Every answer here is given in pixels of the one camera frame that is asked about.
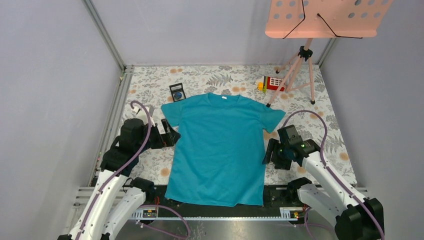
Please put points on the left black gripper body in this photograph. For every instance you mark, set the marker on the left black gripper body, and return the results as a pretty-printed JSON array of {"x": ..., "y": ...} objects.
[{"x": 158, "y": 140}]

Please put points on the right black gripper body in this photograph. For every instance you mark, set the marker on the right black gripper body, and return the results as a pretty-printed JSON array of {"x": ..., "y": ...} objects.
[{"x": 280, "y": 157}]

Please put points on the blue round brooch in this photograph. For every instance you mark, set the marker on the blue round brooch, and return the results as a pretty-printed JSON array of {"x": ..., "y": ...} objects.
[{"x": 177, "y": 96}]

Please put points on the teal t-shirt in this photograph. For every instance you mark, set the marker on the teal t-shirt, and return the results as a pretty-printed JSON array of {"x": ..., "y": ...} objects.
[{"x": 218, "y": 160}]

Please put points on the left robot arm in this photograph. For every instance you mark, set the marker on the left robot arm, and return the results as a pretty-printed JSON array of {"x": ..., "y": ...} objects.
[{"x": 101, "y": 219}]

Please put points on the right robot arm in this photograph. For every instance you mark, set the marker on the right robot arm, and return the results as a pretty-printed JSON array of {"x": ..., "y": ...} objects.
[{"x": 352, "y": 215}]

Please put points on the black brooch display box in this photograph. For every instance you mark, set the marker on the black brooch display box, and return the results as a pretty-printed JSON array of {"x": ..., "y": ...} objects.
[{"x": 178, "y": 87}]

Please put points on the floral table mat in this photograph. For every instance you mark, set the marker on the floral table mat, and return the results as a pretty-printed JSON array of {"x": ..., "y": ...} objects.
[{"x": 150, "y": 86}]

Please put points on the red toy block house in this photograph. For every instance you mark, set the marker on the red toy block house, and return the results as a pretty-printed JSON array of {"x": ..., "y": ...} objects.
[{"x": 268, "y": 83}]

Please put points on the pink music stand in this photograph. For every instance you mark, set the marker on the pink music stand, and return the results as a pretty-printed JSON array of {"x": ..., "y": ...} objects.
[{"x": 320, "y": 19}]

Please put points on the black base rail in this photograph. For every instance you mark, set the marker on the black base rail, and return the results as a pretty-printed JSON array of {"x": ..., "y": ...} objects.
[{"x": 275, "y": 199}]

